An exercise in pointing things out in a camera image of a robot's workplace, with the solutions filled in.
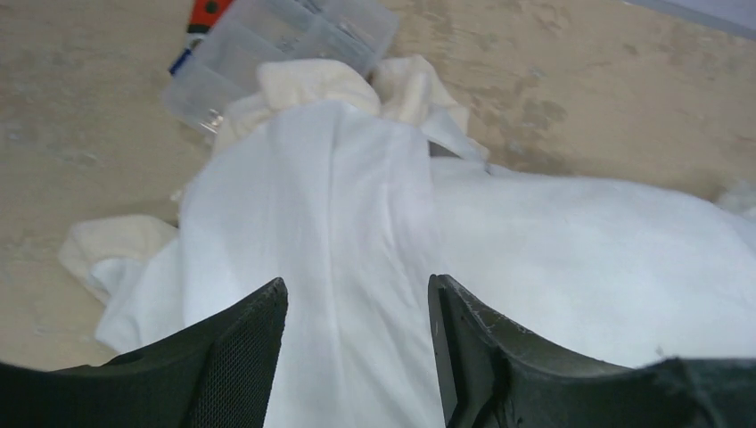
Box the red handled adjustable wrench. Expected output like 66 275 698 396
168 0 234 76

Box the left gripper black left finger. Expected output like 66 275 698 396
1 278 288 427

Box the white pillow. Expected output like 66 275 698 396
431 158 755 367

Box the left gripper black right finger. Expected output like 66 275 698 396
428 275 755 428

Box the clear plastic screw box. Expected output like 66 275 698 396
162 0 399 136

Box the grey pillow with cream ruffle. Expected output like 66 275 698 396
58 55 488 427

